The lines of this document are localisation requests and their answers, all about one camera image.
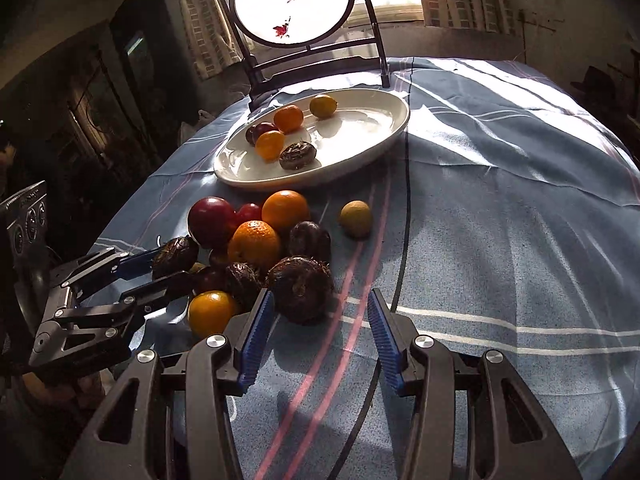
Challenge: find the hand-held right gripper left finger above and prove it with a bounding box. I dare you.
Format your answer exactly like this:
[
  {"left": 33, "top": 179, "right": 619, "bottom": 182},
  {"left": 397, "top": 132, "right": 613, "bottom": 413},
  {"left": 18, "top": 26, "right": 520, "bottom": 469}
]
[{"left": 60, "top": 289, "right": 277, "bottom": 480}]

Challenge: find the large dark water chestnut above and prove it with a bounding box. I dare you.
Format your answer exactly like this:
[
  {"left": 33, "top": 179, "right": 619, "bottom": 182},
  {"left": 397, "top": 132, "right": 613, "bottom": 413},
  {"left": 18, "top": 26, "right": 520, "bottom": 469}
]
[{"left": 265, "top": 256, "right": 334, "bottom": 325}]

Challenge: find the yellow lemon on plate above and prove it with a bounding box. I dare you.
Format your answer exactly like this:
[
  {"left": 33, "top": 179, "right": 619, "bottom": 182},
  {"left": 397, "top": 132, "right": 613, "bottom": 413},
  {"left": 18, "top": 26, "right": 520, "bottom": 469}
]
[{"left": 309, "top": 94, "right": 339, "bottom": 119}]

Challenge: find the dark hat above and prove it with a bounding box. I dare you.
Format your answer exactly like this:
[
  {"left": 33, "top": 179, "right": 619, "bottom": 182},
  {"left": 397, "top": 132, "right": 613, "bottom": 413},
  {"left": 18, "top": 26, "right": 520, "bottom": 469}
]
[{"left": 570, "top": 65, "right": 621, "bottom": 96}]

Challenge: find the metal chair with round panel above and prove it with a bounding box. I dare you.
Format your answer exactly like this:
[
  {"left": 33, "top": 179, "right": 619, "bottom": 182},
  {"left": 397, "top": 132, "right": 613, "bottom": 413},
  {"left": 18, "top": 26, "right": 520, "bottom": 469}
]
[{"left": 207, "top": 0, "right": 392, "bottom": 111}]

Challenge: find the blue striped tablecloth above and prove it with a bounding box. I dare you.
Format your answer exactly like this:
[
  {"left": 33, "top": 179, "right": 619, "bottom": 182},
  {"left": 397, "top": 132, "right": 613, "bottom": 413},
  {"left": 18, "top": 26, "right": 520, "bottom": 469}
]
[{"left": 82, "top": 55, "right": 640, "bottom": 480}]

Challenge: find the dark purple passion fruit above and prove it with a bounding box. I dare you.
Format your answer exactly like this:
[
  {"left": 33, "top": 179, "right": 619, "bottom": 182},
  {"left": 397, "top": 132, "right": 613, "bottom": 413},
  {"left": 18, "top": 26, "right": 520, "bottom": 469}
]
[{"left": 286, "top": 221, "right": 332, "bottom": 263}]

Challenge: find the smooth orange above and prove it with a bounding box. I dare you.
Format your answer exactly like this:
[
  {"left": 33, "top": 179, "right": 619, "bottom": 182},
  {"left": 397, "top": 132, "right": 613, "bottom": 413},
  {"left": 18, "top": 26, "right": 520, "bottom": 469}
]
[{"left": 261, "top": 190, "right": 311, "bottom": 236}]

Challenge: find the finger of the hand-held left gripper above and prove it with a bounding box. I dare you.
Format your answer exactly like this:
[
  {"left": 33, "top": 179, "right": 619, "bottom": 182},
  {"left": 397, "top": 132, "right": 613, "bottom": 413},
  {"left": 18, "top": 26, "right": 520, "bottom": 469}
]
[
  {"left": 50, "top": 244, "right": 167, "bottom": 292},
  {"left": 29, "top": 269, "right": 201, "bottom": 377}
]

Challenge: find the yellow-orange orange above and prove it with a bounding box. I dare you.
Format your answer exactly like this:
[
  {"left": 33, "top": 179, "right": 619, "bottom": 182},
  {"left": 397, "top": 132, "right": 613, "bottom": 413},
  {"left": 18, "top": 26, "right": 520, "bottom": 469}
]
[{"left": 187, "top": 290, "right": 243, "bottom": 339}]

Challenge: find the white oval plate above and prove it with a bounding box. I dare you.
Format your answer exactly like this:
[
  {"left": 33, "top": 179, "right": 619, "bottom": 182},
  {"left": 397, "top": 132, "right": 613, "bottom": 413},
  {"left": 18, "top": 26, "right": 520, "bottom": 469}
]
[{"left": 213, "top": 88, "right": 411, "bottom": 190}]

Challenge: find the large red plum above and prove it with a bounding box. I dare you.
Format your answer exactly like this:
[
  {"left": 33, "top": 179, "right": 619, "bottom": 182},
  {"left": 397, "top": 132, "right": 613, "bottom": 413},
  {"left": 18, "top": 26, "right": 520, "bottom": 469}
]
[{"left": 187, "top": 196, "right": 238, "bottom": 250}]

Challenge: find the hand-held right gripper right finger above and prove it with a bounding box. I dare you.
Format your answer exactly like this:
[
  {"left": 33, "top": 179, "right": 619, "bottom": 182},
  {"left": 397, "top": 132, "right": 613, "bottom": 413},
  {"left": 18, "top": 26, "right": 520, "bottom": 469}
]
[{"left": 366, "top": 288, "right": 583, "bottom": 480}]

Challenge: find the orange kumquat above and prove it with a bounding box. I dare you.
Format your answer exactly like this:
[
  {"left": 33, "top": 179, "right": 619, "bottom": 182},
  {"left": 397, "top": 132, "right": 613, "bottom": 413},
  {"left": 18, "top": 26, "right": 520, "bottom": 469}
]
[
  {"left": 273, "top": 105, "right": 305, "bottom": 133},
  {"left": 255, "top": 130, "right": 286, "bottom": 162}
]

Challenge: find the small red plum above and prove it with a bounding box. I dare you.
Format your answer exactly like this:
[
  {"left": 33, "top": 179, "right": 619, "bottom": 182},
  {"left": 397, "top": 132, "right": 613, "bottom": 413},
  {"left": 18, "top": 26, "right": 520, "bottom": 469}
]
[{"left": 235, "top": 203, "right": 263, "bottom": 226}]

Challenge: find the dark wooden cabinet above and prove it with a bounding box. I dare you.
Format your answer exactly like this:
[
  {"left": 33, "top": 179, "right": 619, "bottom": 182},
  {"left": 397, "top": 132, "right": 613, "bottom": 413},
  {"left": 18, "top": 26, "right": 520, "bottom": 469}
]
[{"left": 0, "top": 0, "right": 201, "bottom": 241}]

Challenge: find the bumpy orange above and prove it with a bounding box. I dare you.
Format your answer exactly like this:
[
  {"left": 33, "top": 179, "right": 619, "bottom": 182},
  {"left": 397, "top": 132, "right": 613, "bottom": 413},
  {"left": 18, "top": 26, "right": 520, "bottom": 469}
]
[{"left": 228, "top": 220, "right": 282, "bottom": 271}]

